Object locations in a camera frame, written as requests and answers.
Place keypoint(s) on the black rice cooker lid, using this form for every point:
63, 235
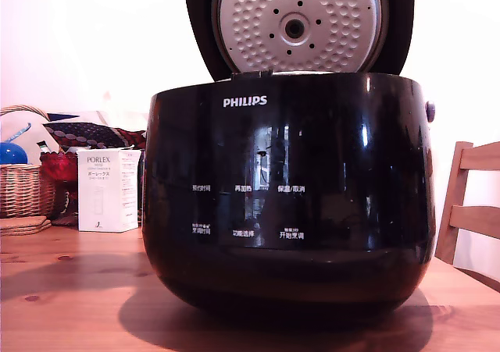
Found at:
297, 20

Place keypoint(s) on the black Philips rice cooker body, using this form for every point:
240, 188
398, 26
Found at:
289, 172

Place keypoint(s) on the white Porlex box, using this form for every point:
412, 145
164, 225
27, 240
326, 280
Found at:
101, 192

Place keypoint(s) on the dark dotted patterned fabric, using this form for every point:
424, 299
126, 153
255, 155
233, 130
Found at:
90, 135

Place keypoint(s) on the red glass bowl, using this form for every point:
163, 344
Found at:
58, 168

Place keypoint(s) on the wooden chair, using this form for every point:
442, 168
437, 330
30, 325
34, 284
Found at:
474, 161

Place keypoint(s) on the wicker basket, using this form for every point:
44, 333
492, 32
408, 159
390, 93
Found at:
19, 188

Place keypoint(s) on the cork coaster stack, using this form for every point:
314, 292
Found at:
23, 226

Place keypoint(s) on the blue ball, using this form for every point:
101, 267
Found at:
11, 153

